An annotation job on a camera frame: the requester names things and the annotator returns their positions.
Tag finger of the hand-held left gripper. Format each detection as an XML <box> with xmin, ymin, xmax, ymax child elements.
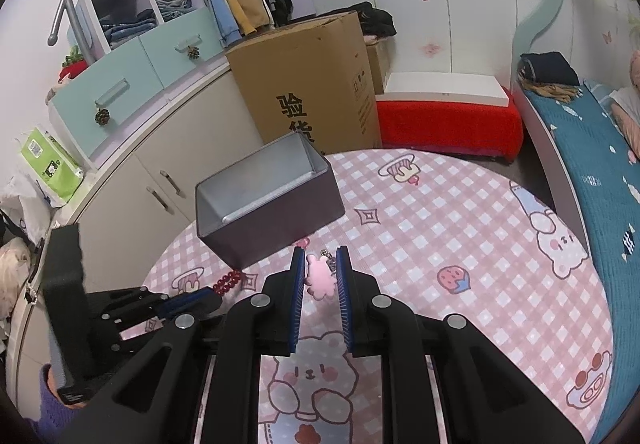
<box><xmin>85</xmin><ymin>285</ymin><xmax>222</xmax><ymax>342</ymax></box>

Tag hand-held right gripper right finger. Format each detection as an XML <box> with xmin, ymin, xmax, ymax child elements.
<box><xmin>336</xmin><ymin>245</ymin><xmax>586</xmax><ymax>444</ymax></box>

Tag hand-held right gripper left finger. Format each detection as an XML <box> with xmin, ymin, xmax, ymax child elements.
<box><xmin>60</xmin><ymin>245</ymin><xmax>307</xmax><ymax>444</ymax></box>

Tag pink bunny keychain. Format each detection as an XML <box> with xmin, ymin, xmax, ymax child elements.
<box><xmin>304</xmin><ymin>249</ymin><xmax>341</xmax><ymax>301</ymax></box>

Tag red bead bracelet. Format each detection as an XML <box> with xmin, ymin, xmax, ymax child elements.
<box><xmin>212</xmin><ymin>270</ymin><xmax>243</xmax><ymax>296</ymax></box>

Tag grey storage box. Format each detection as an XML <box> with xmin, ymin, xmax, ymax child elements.
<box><xmin>194</xmin><ymin>131</ymin><xmax>347</xmax><ymax>271</ymax></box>

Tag person's left forearm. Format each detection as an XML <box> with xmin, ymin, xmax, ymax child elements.
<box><xmin>39</xmin><ymin>364</ymin><xmax>88</xmax><ymax>425</ymax></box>

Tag beige fluffy plush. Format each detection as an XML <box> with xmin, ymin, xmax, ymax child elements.
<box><xmin>0</xmin><ymin>244</ymin><xmax>36</xmax><ymax>325</ymax></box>

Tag white plastic bag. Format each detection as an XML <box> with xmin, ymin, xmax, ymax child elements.
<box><xmin>0</xmin><ymin>174</ymin><xmax>56</xmax><ymax>245</ymax></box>

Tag beige curved cabinet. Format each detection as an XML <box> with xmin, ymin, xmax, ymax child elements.
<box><xmin>10</xmin><ymin>64</ymin><xmax>266</xmax><ymax>375</ymax></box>

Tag green tissue packet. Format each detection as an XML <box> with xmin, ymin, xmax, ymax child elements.
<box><xmin>20</xmin><ymin>124</ymin><xmax>85</xmax><ymax>207</ymax></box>

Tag pink checkered tablecloth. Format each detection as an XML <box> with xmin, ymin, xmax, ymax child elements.
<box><xmin>120</xmin><ymin>149</ymin><xmax>615</xmax><ymax>444</ymax></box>

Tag mint drawer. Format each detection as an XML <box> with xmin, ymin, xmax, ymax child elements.
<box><xmin>52</xmin><ymin>41</ymin><xmax>166</xmax><ymax>170</ymax></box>
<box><xmin>139</xmin><ymin>6</ymin><xmax>223</xmax><ymax>90</ymax></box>

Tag red plush bench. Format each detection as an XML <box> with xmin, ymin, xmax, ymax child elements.
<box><xmin>375</xmin><ymin>89</ymin><xmax>525</xmax><ymax>160</ymax></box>

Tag red and green plush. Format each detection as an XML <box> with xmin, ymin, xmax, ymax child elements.
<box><xmin>59</xmin><ymin>46</ymin><xmax>94</xmax><ymax>82</ymax></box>

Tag large cardboard box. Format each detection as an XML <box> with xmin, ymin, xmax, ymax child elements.
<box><xmin>225</xmin><ymin>10</ymin><xmax>383</xmax><ymax>157</ymax></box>

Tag white bench top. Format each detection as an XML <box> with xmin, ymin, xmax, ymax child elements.
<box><xmin>384</xmin><ymin>71</ymin><xmax>511</xmax><ymax>106</ymax></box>

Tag folded blue jeans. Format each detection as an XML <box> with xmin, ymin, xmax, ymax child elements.
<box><xmin>99</xmin><ymin>9</ymin><xmax>158</xmax><ymax>45</ymax></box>

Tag blue printed bed sheet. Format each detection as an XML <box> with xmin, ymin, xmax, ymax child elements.
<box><xmin>525</xmin><ymin>78</ymin><xmax>640</xmax><ymax>444</ymax></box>

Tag black clothes pile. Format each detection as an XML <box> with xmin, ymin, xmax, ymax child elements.
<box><xmin>355</xmin><ymin>1</ymin><xmax>398</xmax><ymax>41</ymax></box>

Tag tan fringed scarf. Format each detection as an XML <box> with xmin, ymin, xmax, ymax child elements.
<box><xmin>522</xmin><ymin>81</ymin><xmax>583</xmax><ymax>106</ymax></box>

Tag dark folded clothes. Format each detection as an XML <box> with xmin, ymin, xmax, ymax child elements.
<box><xmin>517</xmin><ymin>51</ymin><xmax>583</xmax><ymax>87</ymax></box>

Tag pink pillow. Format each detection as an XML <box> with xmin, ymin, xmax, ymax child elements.
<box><xmin>610</xmin><ymin>49</ymin><xmax>640</xmax><ymax>165</ymax></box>

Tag metal cabinet handle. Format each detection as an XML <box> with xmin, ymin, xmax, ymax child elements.
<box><xmin>160</xmin><ymin>170</ymin><xmax>185</xmax><ymax>197</ymax></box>
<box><xmin>147</xmin><ymin>187</ymin><xmax>173</xmax><ymax>216</ymax></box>

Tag mint bed frame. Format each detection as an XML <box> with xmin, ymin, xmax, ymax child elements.
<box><xmin>511</xmin><ymin>0</ymin><xmax>640</xmax><ymax>444</ymax></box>

